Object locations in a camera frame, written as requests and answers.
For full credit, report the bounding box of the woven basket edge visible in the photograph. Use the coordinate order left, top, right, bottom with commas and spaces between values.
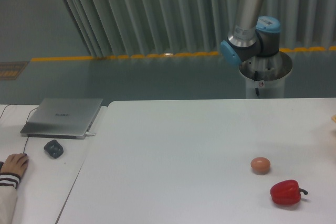
331, 115, 336, 123

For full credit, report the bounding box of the small black plastic device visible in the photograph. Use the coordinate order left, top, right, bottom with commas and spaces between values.
44, 140, 64, 159

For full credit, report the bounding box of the person's hand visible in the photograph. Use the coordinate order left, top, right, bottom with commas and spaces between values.
1, 153, 26, 179

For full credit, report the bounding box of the red bell pepper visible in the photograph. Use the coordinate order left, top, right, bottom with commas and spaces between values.
270, 179, 308, 206

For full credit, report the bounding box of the thin black laptop cable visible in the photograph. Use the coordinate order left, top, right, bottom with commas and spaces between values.
0, 103, 39, 125

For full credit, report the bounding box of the white striped sleeve forearm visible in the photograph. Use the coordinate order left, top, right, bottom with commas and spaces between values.
1, 162, 21, 223

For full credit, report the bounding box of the brown egg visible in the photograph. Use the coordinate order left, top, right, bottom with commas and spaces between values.
250, 157, 271, 174

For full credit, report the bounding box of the silver closed laptop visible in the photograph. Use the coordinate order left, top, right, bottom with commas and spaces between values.
20, 98, 103, 139

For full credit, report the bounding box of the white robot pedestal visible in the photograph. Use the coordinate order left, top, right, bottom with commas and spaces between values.
239, 51, 293, 99

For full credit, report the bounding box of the white pleated curtain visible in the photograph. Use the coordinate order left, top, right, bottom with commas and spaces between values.
65, 0, 335, 58

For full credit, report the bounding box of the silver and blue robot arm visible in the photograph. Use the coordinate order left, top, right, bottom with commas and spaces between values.
220, 0, 280, 65

